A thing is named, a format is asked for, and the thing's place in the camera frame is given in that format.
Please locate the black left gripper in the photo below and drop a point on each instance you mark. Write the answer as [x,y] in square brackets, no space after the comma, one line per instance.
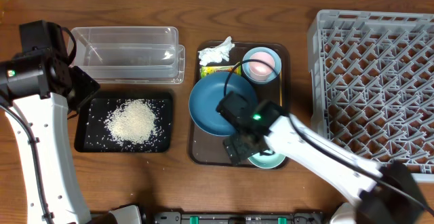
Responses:
[85,86]

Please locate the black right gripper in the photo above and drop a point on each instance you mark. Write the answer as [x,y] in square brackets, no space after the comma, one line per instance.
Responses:
[240,146]

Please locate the mint green bowl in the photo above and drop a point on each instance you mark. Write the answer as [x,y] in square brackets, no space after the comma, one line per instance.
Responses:
[267,159]

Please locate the white rice pile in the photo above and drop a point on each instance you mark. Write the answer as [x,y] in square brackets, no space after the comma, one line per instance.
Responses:
[132,122]

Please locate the dark blue plate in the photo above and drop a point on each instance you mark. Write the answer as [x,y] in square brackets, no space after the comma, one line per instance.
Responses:
[208,92]

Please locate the pink cup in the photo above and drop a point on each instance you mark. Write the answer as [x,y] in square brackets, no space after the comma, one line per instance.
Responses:
[262,69]

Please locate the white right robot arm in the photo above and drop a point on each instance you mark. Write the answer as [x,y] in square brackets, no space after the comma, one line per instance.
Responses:
[374,193]

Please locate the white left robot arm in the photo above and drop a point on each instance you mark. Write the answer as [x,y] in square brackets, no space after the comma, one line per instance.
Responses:
[38,90]

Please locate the grey dishwasher rack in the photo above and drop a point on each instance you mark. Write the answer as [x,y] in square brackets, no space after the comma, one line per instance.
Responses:
[372,76]

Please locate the clear plastic bin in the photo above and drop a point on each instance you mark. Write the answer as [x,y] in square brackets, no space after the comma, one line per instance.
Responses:
[121,35]

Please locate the black plastic tray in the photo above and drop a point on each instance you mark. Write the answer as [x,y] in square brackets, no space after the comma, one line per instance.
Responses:
[162,142]

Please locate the brown serving tray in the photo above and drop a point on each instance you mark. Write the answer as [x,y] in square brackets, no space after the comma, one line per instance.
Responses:
[207,149]

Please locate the yellow snack wrapper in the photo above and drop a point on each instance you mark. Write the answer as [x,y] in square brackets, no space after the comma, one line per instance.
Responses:
[205,71]

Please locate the wooden chopstick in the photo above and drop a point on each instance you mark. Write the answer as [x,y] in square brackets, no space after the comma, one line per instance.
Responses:
[280,90]

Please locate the light blue bowl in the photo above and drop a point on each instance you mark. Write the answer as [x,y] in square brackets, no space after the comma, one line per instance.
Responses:
[275,71]

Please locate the crumpled white tissue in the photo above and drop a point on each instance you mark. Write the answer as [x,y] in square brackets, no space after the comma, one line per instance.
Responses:
[217,54]

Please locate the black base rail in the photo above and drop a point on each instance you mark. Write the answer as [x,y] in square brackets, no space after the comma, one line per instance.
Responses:
[197,218]

